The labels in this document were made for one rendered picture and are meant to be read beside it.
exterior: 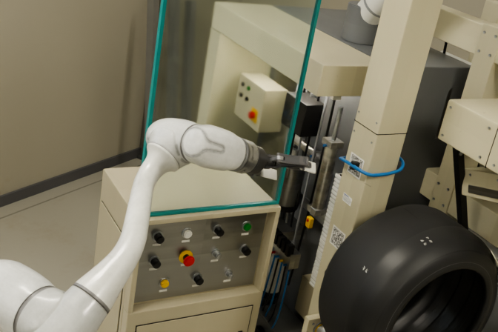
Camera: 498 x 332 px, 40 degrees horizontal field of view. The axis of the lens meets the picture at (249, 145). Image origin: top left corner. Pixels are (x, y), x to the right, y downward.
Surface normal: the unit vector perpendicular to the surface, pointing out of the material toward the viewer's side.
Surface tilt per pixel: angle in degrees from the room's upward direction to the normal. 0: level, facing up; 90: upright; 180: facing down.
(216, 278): 90
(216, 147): 73
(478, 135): 90
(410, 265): 54
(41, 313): 38
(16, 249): 0
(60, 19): 90
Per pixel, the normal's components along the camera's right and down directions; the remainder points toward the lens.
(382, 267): -0.56, -0.55
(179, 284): 0.46, 0.41
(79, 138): 0.82, 0.34
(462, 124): -0.87, 0.04
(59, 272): 0.17, -0.91
